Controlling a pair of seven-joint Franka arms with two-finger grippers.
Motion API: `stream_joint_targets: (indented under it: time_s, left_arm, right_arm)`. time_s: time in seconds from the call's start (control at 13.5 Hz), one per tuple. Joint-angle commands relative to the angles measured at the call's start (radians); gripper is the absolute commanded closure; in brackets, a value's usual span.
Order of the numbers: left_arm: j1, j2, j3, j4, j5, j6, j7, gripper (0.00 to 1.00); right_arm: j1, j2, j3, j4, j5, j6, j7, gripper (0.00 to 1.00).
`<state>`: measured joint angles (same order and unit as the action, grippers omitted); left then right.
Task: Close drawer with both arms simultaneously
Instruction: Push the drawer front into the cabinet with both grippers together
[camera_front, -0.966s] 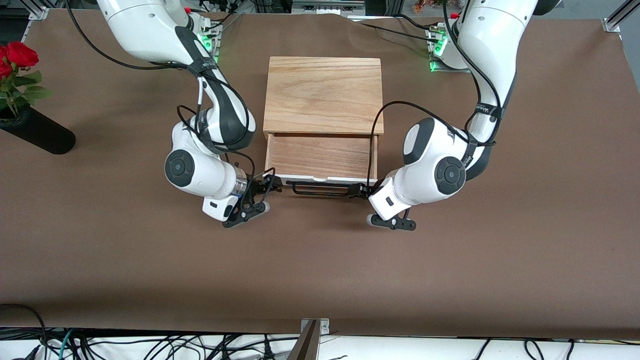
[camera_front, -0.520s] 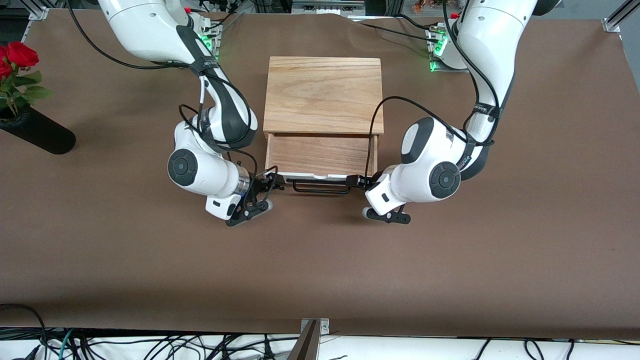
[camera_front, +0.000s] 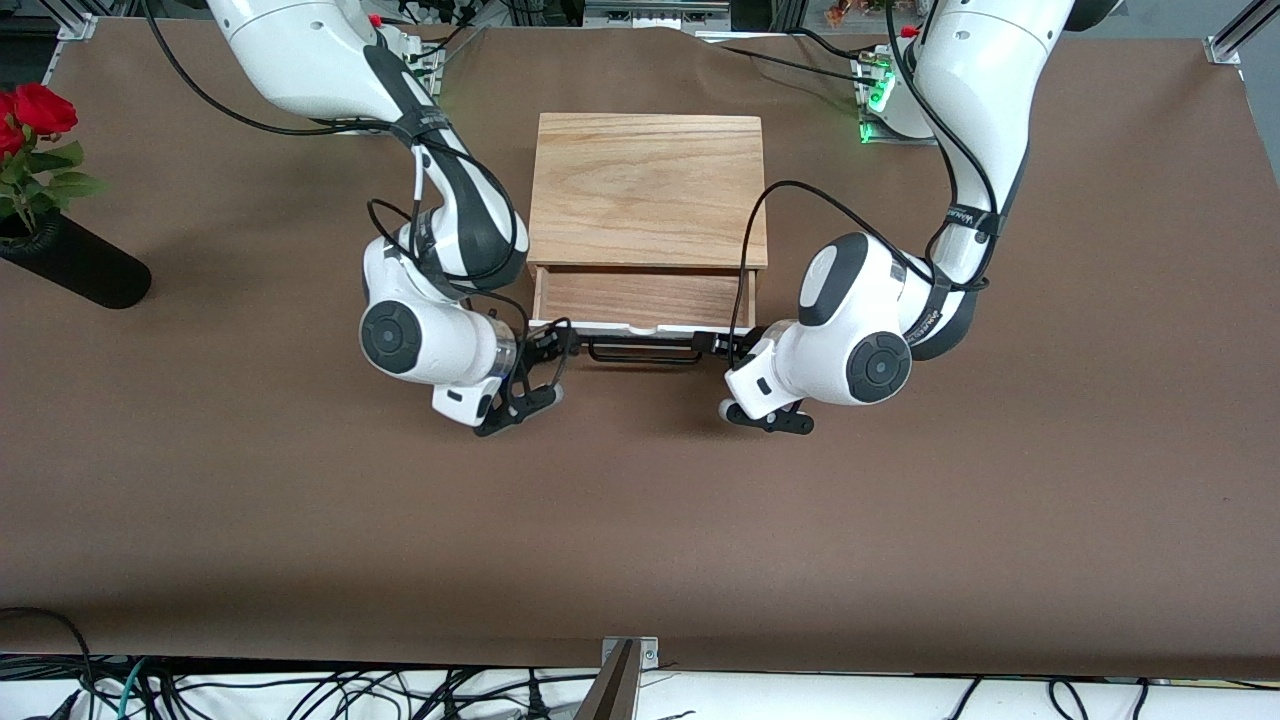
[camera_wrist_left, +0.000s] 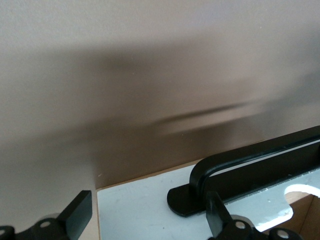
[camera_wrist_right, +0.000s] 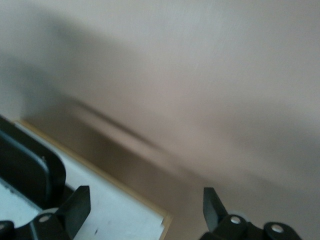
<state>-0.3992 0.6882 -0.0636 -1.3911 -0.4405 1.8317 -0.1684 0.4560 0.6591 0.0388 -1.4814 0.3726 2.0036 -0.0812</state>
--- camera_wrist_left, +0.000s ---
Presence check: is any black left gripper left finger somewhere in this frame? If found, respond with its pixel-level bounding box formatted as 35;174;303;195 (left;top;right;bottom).
14;190;93;240

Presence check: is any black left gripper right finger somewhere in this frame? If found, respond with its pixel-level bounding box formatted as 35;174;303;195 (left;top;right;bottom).
206;191;258;240

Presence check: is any black metal drawer handle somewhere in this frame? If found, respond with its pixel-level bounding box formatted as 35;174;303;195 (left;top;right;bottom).
166;125;320;217

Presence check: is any white-fronted wooden drawer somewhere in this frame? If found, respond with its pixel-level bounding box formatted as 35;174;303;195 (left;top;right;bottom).
95;138;320;240

